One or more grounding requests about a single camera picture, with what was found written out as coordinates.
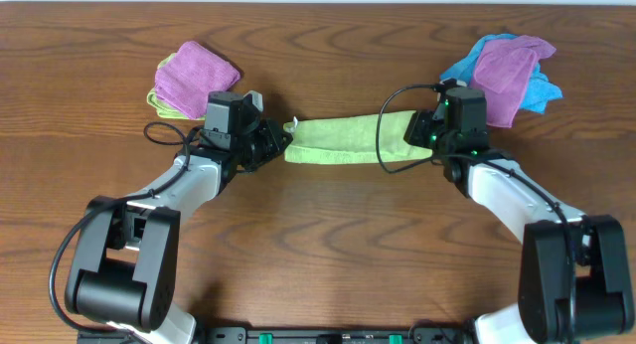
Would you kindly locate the crumpled blue cloth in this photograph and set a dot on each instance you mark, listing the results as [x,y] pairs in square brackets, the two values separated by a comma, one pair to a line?
[544,93]

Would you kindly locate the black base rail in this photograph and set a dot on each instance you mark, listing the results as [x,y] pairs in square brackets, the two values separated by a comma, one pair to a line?
[419,335]

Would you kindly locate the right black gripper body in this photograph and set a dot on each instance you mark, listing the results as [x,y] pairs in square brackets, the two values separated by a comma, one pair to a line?
[426,131]

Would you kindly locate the crumpled purple cloth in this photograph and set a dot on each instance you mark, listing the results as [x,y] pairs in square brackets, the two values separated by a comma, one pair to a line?
[504,80]

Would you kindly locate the light green microfiber cloth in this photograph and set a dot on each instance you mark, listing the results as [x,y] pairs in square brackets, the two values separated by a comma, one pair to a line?
[360,139]

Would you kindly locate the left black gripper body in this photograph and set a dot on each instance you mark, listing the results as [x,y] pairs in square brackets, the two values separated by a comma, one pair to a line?
[271,142]

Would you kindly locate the folded green cloth underneath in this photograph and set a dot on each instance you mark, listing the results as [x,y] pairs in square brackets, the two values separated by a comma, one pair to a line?
[164,109]

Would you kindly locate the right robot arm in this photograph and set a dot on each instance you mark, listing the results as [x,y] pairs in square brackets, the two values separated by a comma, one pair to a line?
[575,282]

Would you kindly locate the folded purple cloth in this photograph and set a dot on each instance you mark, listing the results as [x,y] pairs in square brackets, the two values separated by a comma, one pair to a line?
[186,79]

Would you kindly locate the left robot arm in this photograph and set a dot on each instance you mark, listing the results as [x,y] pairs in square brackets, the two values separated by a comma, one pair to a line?
[123,273]

